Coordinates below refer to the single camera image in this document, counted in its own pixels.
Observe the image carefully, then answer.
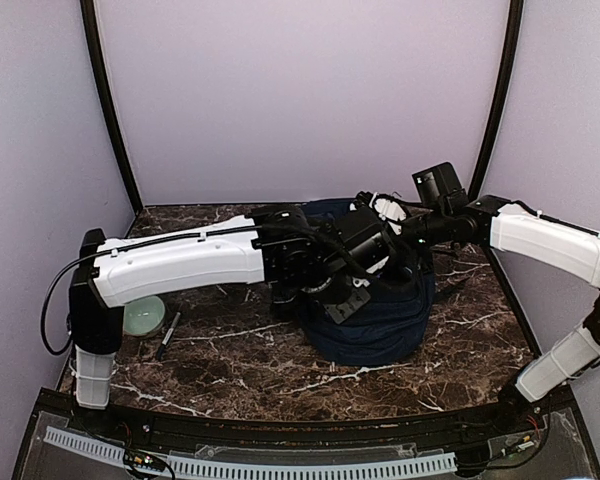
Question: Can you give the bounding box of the white slotted cable duct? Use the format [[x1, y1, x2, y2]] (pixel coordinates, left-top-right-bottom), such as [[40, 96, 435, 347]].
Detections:
[[43, 427, 457, 480]]

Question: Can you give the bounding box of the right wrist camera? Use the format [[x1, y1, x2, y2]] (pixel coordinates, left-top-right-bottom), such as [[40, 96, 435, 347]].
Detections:
[[355, 191, 409, 224]]

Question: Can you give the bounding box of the left black frame post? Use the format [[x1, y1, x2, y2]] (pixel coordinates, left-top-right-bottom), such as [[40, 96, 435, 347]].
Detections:
[[79, 0, 144, 214]]

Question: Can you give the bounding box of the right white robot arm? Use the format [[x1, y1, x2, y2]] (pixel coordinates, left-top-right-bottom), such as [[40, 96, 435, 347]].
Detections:
[[370, 162, 600, 434]]

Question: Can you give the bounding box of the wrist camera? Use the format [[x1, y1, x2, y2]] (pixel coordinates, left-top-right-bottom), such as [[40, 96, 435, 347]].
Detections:
[[351, 258, 388, 288], [355, 191, 409, 224]]

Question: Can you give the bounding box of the near celadon green bowl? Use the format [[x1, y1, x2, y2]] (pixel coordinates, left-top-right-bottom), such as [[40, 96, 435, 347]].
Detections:
[[123, 296, 166, 338]]

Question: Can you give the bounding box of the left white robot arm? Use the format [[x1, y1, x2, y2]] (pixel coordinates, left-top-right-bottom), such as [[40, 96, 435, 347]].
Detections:
[[65, 205, 397, 436]]

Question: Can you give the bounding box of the black front rail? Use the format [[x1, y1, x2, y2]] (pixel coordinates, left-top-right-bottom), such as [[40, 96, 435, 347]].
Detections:
[[22, 388, 586, 452]]

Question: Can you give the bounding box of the navy blue student backpack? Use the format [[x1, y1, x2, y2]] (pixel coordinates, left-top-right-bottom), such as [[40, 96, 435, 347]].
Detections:
[[271, 221, 435, 366]]

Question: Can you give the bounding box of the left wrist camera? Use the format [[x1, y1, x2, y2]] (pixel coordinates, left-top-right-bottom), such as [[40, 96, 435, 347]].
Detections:
[[351, 258, 388, 288]]

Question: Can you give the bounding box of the black marker left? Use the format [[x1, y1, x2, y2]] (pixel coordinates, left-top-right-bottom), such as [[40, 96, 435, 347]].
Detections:
[[155, 311, 182, 361]]

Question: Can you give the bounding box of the right black frame post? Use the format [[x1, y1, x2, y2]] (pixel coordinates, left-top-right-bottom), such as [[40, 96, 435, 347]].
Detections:
[[468, 0, 524, 200]]

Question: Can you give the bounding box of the black frame post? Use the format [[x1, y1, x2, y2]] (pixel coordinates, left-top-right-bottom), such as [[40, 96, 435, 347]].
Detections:
[[79, 0, 144, 214], [468, 0, 524, 200]]

